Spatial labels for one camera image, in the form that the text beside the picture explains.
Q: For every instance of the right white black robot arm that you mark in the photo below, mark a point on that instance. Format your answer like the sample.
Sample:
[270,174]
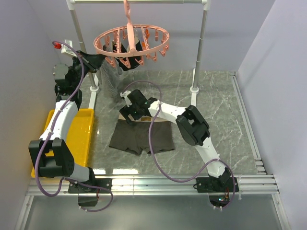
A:
[193,128]

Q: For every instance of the aluminium table edge rail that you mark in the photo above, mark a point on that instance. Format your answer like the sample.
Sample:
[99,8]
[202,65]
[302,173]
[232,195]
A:
[158,185]

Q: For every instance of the yellow plastic tray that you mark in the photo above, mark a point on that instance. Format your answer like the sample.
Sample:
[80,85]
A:
[79,138]

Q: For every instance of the pink round clip hanger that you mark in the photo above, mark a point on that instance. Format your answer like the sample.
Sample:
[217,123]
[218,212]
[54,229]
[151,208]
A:
[154,40]

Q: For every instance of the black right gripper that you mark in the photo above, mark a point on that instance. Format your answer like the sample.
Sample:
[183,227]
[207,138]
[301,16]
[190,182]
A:
[126,111]

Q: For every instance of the black hanging underwear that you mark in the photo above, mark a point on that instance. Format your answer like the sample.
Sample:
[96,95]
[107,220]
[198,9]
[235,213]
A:
[133,61]

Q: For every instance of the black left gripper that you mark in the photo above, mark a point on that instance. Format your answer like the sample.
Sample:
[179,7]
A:
[92,62]

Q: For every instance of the metal clothes rack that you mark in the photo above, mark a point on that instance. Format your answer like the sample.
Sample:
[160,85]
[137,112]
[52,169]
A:
[194,89]

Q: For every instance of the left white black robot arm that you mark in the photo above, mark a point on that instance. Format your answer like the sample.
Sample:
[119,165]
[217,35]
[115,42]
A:
[50,154]

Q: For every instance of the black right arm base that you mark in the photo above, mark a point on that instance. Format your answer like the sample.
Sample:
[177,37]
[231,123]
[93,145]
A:
[220,196]

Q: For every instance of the dark grey boxer briefs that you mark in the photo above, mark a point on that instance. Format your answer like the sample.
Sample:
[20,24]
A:
[134,138]

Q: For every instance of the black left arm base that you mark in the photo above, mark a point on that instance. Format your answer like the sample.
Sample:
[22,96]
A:
[88,194]

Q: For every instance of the aluminium right side rail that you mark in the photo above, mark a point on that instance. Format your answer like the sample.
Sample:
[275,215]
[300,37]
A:
[254,147]

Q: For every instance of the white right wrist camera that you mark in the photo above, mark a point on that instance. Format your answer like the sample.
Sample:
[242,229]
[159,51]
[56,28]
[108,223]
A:
[125,95]

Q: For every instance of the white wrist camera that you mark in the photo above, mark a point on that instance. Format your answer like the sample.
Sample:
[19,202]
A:
[64,49]
[125,95]

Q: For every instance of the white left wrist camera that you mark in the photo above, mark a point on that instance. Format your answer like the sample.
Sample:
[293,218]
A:
[64,49]

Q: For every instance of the grey striped underwear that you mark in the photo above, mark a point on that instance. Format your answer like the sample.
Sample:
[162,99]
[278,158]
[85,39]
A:
[109,77]

